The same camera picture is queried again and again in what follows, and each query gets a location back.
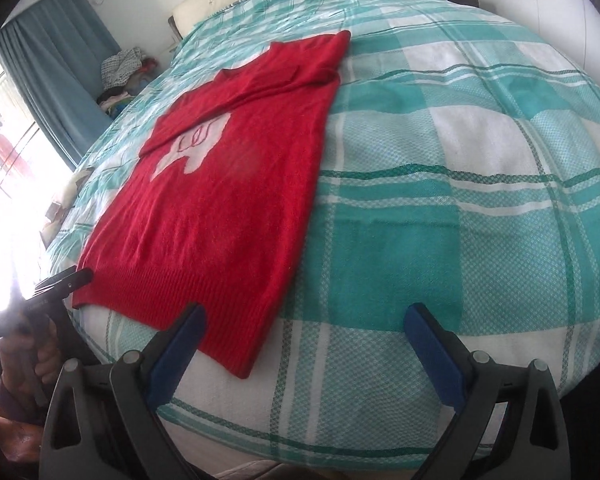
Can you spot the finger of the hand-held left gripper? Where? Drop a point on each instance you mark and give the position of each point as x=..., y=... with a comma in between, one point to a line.
x=75, y=278

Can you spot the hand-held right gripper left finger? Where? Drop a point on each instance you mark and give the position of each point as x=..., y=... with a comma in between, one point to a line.
x=180, y=350

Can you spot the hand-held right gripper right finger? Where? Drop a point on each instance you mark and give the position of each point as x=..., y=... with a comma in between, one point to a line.
x=435, y=355

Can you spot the red sweater with white rabbit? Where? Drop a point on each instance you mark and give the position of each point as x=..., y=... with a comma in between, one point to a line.
x=220, y=200

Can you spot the person's left forearm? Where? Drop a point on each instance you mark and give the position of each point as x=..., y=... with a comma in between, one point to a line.
x=10, y=425

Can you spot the pile of colourful clothes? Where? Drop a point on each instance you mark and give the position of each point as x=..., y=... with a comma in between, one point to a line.
x=125, y=97

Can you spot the person's left hand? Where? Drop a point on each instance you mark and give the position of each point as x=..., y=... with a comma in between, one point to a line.
x=47, y=362

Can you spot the patterned beige pillow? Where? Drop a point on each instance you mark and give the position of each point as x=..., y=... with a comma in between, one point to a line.
x=67, y=190

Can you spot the red hanging garment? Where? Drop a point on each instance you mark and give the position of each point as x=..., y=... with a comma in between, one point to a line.
x=2, y=147

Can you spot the grey checked cloth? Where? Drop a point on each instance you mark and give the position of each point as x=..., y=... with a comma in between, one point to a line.
x=120, y=65

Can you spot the teal plaid blanket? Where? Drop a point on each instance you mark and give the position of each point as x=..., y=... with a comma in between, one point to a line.
x=455, y=135

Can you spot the blue curtain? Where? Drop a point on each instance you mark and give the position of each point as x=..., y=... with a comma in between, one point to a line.
x=55, y=50

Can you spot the cream padded headboard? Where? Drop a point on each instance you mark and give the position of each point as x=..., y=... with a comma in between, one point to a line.
x=215, y=5

